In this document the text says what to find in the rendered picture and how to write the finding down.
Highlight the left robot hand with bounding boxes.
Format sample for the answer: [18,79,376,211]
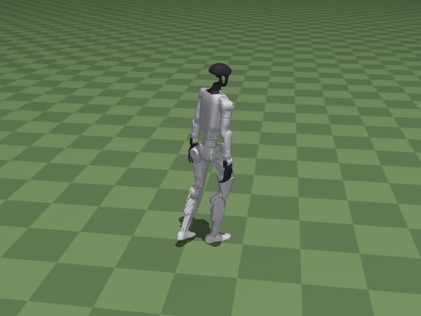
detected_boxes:
[188,138,199,163]

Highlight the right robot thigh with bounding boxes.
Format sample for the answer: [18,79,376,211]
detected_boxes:
[209,152,234,206]

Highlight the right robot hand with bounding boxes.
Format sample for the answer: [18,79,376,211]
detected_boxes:
[219,161,233,183]

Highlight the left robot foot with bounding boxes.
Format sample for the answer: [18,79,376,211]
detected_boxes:
[176,229,196,240]

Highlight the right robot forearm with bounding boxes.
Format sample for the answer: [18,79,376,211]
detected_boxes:
[221,131,233,166]

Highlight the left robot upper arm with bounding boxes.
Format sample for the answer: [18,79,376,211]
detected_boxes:
[194,88,206,122]

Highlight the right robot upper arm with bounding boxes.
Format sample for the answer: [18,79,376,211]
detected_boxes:
[218,97,234,140]

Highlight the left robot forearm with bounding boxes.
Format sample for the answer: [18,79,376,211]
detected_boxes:
[190,117,200,144]

